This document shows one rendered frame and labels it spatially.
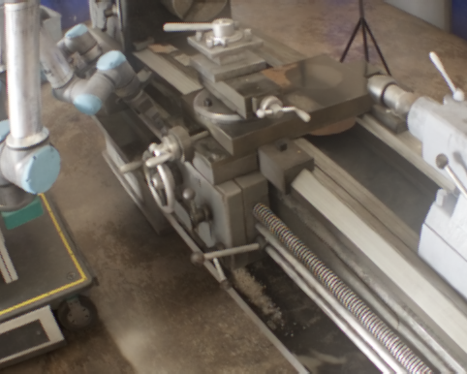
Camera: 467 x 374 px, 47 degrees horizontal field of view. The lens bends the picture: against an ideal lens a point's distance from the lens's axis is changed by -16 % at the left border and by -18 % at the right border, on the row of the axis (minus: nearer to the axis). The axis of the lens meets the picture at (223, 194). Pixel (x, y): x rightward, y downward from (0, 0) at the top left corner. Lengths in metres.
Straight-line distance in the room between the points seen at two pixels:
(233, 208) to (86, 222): 1.41
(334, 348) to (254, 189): 0.53
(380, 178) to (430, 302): 0.64
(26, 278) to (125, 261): 0.63
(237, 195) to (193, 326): 0.85
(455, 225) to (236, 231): 0.73
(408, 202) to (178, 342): 1.08
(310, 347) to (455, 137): 0.82
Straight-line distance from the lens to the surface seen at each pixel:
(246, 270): 2.02
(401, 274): 1.38
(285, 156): 1.66
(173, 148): 1.73
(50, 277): 2.27
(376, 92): 1.52
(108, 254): 2.79
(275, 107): 1.60
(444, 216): 1.33
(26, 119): 1.70
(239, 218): 1.74
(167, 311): 2.48
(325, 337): 1.80
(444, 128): 1.31
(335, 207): 1.54
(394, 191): 1.81
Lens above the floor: 1.80
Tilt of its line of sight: 37 degrees down
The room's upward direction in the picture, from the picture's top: 7 degrees counter-clockwise
